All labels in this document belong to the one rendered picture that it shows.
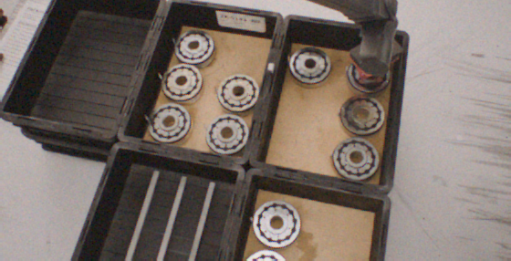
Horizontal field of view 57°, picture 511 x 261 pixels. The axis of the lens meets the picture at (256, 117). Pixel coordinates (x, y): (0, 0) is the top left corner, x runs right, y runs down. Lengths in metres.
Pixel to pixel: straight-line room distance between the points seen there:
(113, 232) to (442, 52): 0.99
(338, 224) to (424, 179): 0.30
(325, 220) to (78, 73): 0.73
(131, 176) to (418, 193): 0.70
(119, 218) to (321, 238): 0.45
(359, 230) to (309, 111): 0.30
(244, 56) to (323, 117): 0.26
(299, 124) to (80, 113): 0.55
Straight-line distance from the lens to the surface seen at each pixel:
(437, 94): 1.38
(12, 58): 1.61
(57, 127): 1.15
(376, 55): 0.94
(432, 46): 1.46
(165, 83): 1.20
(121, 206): 1.14
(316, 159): 1.11
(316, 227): 1.07
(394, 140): 1.04
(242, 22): 1.22
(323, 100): 1.17
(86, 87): 1.30
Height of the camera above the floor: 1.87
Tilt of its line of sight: 65 degrees down
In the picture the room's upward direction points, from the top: 9 degrees counter-clockwise
